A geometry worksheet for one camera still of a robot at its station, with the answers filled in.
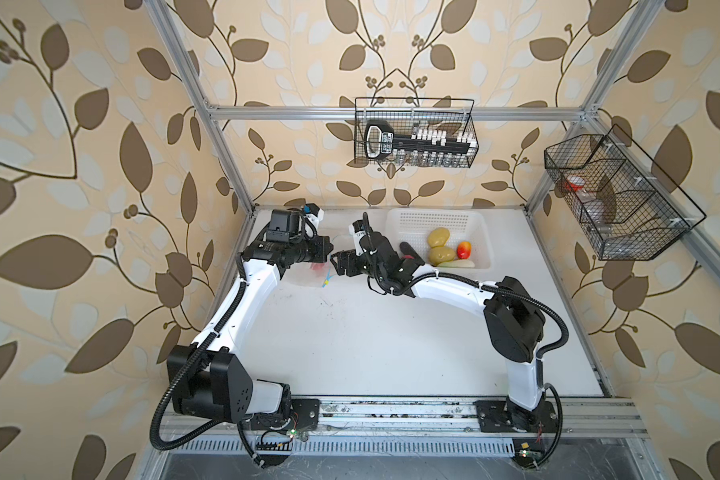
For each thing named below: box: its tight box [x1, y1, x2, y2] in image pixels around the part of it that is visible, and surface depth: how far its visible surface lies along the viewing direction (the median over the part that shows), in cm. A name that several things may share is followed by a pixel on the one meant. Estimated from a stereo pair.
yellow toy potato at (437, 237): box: [428, 227, 450, 247], surface depth 110 cm
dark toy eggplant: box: [399, 241, 425, 266], surface depth 106 cm
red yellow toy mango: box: [456, 241, 472, 259], surface depth 104 cm
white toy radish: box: [437, 259, 475, 268], surface depth 101 cm
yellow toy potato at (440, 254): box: [429, 246, 456, 267], surface depth 102 cm
